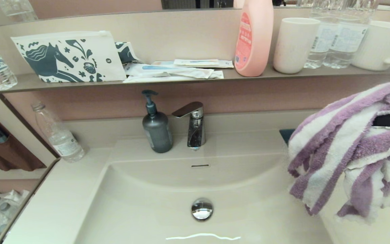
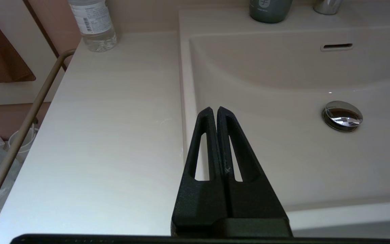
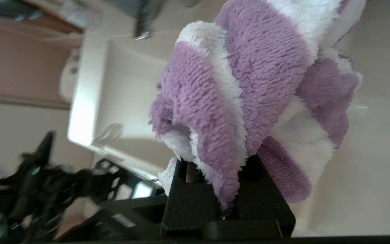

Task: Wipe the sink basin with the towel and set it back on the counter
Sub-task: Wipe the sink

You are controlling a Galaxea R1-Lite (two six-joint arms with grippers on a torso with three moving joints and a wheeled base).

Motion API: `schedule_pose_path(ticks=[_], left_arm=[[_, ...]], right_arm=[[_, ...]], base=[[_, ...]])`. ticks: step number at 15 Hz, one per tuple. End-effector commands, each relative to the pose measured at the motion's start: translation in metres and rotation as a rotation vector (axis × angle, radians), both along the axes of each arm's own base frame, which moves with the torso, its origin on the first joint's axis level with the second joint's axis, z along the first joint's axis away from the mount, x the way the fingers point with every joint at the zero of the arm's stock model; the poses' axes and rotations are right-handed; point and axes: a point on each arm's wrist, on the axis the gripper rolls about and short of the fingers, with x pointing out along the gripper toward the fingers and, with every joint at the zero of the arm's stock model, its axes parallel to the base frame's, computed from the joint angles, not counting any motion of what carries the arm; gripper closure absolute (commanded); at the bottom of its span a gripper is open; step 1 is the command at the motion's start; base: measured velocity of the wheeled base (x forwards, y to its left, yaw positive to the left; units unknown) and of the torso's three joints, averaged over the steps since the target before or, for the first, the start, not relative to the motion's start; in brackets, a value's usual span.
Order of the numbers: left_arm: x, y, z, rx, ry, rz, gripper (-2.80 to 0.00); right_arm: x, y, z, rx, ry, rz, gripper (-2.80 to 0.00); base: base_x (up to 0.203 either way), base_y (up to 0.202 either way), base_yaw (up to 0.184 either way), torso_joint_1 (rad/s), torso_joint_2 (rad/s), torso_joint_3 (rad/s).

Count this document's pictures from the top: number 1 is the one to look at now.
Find wall mirror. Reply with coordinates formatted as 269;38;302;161
0;0;390;27

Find white blue edged sachet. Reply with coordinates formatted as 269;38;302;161
152;61;234;69

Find slim clear plastic bottle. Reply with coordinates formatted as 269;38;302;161
30;102;85;163

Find white horse print pouch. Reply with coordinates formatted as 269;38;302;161
10;31;127;83

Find blue soap tray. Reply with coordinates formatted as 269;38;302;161
279;129;295;145

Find chrome drain stopper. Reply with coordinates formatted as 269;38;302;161
191;198;214;222

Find beige sink basin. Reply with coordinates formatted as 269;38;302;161
75;131;334;244

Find white ceramic mug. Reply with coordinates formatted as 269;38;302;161
351;20;390;71

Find long white toothbrush packet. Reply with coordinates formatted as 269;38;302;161
124;63;215;79

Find grey soap pump bottle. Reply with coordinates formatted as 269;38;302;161
142;90;174;154

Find purple white striped towel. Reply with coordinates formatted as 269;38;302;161
287;81;390;225

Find white tumbler cup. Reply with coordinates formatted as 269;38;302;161
273;18;321;74

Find chrome sink faucet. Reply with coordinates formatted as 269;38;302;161
172;102;206;151

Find grey wall shelf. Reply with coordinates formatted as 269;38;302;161
0;64;390;96

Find small blue print pouch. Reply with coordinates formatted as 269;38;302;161
115;42;140;64

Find small cream sachet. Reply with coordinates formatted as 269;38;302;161
174;59;219;67

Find pink lotion bottle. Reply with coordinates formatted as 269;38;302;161
234;0;274;77

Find clear water bottle white label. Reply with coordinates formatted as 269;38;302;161
323;0;379;69
303;0;340;69

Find flat white sachet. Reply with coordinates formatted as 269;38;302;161
123;71;224;83

